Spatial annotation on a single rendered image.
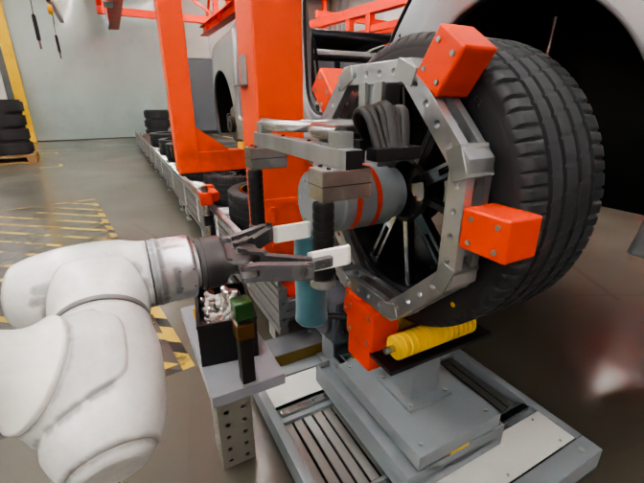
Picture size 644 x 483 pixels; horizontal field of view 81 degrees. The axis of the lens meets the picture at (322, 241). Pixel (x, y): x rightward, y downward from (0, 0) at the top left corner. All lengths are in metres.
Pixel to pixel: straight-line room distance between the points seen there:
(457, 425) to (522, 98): 0.84
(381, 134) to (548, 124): 0.29
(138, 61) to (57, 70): 2.14
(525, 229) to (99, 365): 0.56
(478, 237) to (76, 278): 0.55
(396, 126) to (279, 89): 0.69
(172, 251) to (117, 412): 0.21
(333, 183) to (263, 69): 0.72
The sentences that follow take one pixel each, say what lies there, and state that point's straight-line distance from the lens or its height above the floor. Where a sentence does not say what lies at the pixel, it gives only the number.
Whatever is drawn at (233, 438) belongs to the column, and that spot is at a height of 0.11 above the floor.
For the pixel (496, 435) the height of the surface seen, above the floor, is 0.14.
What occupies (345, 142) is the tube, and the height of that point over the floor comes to 0.99.
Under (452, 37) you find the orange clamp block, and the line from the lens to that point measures 0.68.
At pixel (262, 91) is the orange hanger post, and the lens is 1.24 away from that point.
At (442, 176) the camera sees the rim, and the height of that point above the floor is 0.90.
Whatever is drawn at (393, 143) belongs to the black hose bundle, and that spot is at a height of 0.99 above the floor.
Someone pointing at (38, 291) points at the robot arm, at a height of 0.85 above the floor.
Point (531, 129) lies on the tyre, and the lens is 0.71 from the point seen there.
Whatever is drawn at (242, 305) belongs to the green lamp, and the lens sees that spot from 0.79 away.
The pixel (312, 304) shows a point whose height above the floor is 0.55.
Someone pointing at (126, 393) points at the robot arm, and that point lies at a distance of 0.39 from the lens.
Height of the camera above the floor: 1.05
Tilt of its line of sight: 20 degrees down
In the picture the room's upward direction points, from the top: straight up
